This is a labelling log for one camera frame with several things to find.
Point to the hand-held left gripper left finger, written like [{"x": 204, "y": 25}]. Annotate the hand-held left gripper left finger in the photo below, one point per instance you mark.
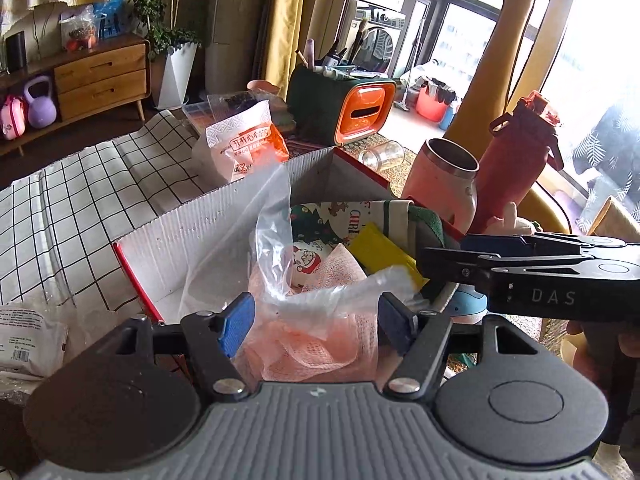
[{"x": 235, "y": 327}]

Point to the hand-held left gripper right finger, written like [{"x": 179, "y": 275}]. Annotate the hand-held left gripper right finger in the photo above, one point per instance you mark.
[{"x": 396, "y": 322}]

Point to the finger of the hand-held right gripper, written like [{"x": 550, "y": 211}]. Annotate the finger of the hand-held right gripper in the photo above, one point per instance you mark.
[
  {"x": 450, "y": 267},
  {"x": 492, "y": 243}
]

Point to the yellow cloth pouch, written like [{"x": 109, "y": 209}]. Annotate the yellow cloth pouch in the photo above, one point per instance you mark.
[{"x": 382, "y": 255}]

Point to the pink mesh bath pouf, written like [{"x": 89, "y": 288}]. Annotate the pink mesh bath pouf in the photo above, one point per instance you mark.
[{"x": 310, "y": 345}]

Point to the red cardboard box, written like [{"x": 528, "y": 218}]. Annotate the red cardboard box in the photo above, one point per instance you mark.
[{"x": 210, "y": 245}]

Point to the clear plastic bag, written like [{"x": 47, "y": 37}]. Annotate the clear plastic bag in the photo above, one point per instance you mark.
[{"x": 275, "y": 240}]

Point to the white plastic packet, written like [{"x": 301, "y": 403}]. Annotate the white plastic packet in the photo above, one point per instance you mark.
[{"x": 27, "y": 335}]

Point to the person's right hand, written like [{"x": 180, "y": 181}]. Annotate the person's right hand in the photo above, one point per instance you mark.
[{"x": 630, "y": 360}]

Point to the pink plush toy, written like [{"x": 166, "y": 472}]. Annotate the pink plush toy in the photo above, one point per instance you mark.
[{"x": 510, "y": 220}]

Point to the pink metal tumbler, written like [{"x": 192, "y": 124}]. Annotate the pink metal tumbler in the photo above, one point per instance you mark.
[{"x": 440, "y": 185}]

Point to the red water bottle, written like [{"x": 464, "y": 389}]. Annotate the red water bottle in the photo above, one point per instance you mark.
[{"x": 515, "y": 160}]

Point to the clear glass jar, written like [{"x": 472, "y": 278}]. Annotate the clear glass jar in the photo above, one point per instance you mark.
[{"x": 382, "y": 155}]

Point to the red bucket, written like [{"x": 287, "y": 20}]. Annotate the red bucket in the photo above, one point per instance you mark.
[{"x": 435, "y": 105}]

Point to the orange white snack bag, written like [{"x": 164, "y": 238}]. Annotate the orange white snack bag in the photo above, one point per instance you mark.
[{"x": 240, "y": 150}]

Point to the yellow giraffe plush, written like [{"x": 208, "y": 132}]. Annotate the yellow giraffe plush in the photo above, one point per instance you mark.
[{"x": 495, "y": 60}]

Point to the green orange desk organizer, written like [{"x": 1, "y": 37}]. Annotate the green orange desk organizer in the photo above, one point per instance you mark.
[{"x": 320, "y": 105}]

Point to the clear storage box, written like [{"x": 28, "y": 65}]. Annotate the clear storage box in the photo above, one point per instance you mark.
[{"x": 196, "y": 117}]

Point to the washing machine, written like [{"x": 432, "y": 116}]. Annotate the washing machine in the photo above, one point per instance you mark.
[{"x": 382, "y": 42}]

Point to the potted green tree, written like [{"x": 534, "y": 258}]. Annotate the potted green tree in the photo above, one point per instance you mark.
[{"x": 172, "y": 70}]

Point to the wooden television stand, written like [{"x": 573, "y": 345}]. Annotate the wooden television stand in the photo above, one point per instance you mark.
[{"x": 100, "y": 80}]

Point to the yellow curtain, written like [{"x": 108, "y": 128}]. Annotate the yellow curtain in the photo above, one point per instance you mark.
[{"x": 285, "y": 25}]

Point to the purple kettlebell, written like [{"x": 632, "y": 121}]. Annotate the purple kettlebell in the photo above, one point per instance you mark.
[{"x": 40, "y": 107}]

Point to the standing air conditioner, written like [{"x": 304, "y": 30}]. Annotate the standing air conditioner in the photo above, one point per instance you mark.
[{"x": 235, "y": 25}]

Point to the pink small backpack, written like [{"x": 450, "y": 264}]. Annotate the pink small backpack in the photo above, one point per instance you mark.
[{"x": 12, "y": 117}]

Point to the plastic bag of fruit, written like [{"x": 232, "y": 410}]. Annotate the plastic bag of fruit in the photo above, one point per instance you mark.
[{"x": 79, "y": 30}]

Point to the black cylinder speaker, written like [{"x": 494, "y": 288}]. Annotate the black cylinder speaker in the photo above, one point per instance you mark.
[{"x": 15, "y": 52}]

